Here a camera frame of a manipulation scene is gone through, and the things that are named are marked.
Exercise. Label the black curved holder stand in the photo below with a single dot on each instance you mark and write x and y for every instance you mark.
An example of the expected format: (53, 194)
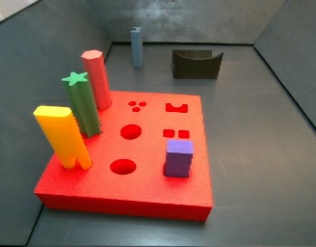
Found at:
(195, 64)

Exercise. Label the blue arch block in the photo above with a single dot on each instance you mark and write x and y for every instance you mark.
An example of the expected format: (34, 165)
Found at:
(136, 44)

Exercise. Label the green star peg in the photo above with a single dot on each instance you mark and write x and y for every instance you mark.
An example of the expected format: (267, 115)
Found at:
(78, 91)

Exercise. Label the pink octagonal peg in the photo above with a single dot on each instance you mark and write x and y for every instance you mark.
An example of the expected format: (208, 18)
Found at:
(94, 68)

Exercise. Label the yellow arch-bottom block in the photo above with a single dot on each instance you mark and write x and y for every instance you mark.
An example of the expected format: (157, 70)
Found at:
(61, 130)

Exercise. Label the purple square block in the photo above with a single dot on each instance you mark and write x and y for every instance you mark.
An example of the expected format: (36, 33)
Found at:
(179, 156)

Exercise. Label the red shape sorter board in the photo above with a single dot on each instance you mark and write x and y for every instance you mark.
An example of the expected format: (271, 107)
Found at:
(125, 183)

